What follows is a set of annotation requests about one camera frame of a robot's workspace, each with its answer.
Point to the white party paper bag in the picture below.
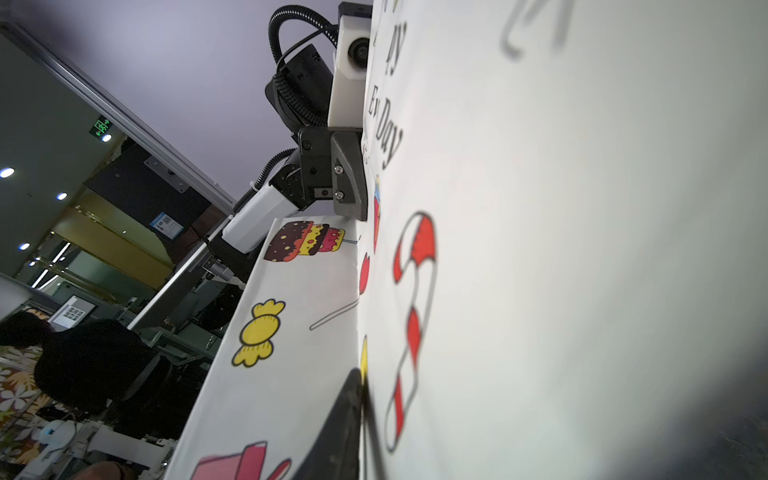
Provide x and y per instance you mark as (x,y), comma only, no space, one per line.
(563,273)

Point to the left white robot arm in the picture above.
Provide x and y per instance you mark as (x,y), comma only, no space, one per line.
(275,195)

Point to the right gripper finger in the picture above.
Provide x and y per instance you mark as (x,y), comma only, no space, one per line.
(335,452)

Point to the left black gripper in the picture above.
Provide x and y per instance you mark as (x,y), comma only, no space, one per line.
(332,167)

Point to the person in black clothes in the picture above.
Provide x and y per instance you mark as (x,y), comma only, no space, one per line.
(90,364)

